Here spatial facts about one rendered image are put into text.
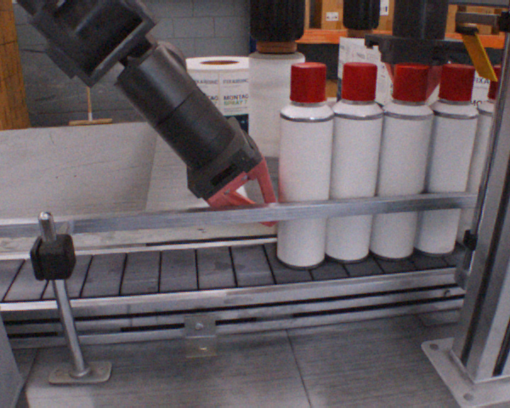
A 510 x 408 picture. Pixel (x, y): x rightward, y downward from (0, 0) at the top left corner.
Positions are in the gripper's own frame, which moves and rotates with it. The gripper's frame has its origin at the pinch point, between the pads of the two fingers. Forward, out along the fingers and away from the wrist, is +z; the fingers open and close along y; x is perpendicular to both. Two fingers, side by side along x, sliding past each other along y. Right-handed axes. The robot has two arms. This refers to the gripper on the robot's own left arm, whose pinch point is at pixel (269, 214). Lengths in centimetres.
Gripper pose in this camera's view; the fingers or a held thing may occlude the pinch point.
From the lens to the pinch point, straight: 48.1
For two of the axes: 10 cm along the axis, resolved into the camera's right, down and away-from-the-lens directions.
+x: -7.8, 6.1, 1.4
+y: -1.5, -4.0, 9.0
